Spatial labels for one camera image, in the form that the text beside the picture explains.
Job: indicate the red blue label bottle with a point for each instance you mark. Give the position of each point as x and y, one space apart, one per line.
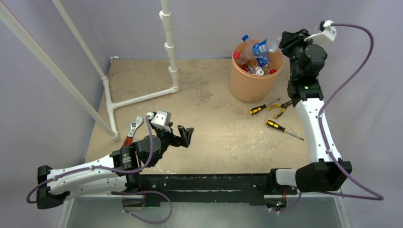
239 59

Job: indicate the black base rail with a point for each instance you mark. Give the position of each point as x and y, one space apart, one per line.
248 188

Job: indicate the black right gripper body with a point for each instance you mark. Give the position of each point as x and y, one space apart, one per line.
299 47

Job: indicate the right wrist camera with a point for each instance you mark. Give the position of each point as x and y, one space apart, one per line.
326 35

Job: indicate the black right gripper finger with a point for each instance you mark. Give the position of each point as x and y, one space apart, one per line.
286 45
290 36

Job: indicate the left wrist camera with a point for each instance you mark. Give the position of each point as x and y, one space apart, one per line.
165 121

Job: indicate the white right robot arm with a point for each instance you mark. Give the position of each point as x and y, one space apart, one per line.
323 173

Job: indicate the gold red drink bottle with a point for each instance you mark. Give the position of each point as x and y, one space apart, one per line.
252 64

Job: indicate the adjustable wrench red handle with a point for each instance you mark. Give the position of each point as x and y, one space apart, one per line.
133 127

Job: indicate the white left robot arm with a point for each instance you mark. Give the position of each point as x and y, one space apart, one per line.
117 171

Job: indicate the orange plastic bin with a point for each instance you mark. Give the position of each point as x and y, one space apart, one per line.
248 87

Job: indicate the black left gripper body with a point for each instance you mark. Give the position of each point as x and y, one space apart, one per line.
167 138

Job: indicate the small blue Pepsi bottle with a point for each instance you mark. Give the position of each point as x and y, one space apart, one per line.
264 62

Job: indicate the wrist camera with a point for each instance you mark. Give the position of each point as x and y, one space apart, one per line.
326 35
165 121

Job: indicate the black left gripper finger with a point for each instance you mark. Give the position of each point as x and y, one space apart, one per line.
154 118
184 139

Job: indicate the yellow handled pliers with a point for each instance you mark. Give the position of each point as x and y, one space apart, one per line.
282 107

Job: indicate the crushed white cap bottle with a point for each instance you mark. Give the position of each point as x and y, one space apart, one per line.
259 72

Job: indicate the white PVC pipe frame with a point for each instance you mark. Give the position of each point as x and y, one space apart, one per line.
11 21

